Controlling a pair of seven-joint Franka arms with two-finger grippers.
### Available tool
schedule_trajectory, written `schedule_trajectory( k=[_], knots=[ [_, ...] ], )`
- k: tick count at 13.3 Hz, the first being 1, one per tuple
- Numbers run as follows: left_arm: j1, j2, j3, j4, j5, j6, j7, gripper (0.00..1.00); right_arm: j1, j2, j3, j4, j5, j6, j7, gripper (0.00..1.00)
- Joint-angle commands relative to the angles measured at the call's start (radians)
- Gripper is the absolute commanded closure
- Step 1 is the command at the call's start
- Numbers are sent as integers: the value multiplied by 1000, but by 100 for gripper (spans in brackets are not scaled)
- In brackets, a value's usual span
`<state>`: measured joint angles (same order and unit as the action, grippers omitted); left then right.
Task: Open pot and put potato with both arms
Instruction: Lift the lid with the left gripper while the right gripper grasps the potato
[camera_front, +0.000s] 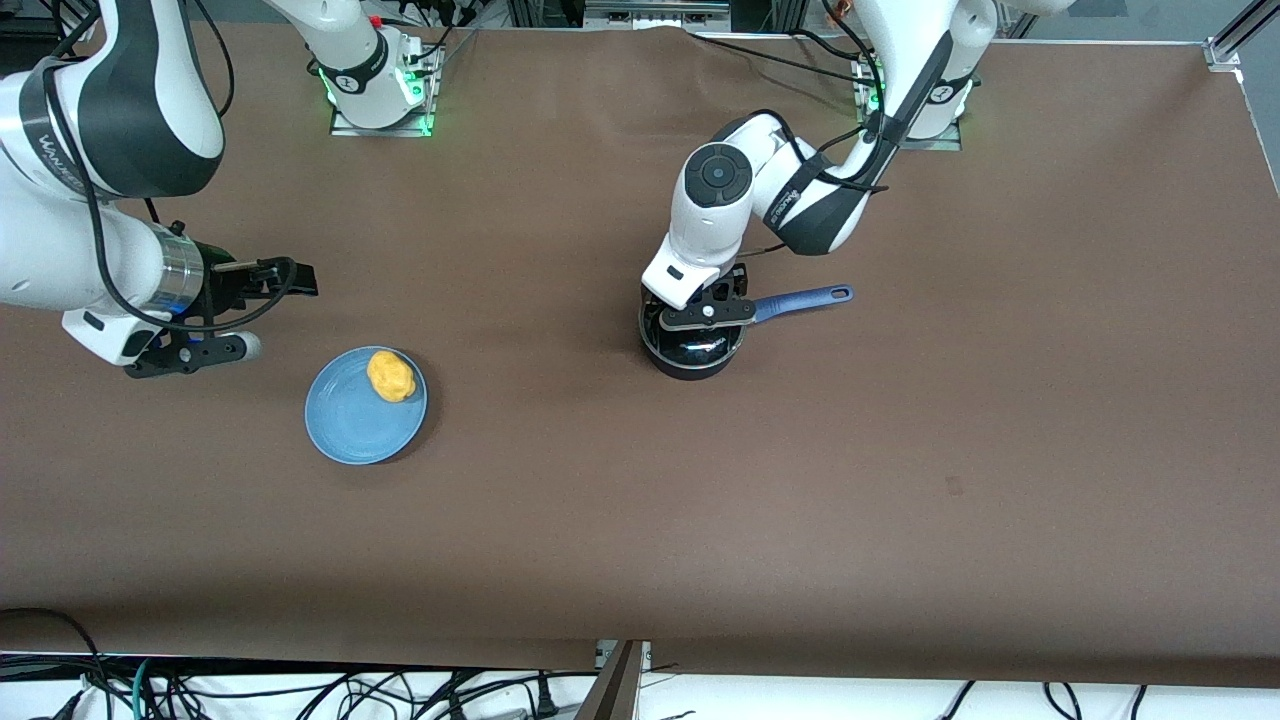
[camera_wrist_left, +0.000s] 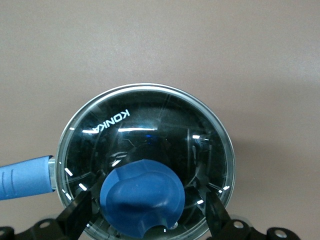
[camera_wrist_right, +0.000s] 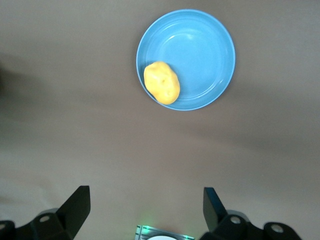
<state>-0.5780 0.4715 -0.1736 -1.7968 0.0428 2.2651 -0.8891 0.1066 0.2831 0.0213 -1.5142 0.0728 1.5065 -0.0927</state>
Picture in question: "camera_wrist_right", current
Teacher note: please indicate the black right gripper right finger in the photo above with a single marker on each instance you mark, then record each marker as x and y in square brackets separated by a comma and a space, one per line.
[232, 227]

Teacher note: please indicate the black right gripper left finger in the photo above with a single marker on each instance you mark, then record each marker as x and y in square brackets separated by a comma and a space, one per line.
[62, 225]

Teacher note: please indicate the yellow potato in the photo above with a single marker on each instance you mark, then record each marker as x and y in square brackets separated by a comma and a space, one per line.
[162, 82]

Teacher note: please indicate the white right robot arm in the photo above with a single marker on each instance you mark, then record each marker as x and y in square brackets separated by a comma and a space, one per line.
[161, 238]

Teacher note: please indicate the brown table cover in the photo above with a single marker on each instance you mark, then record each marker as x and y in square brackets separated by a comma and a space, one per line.
[75, 125]

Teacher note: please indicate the blue round plate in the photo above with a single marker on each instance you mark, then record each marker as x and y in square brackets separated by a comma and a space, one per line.
[200, 55]

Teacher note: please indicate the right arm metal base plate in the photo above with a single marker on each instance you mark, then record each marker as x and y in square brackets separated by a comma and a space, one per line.
[145, 231]

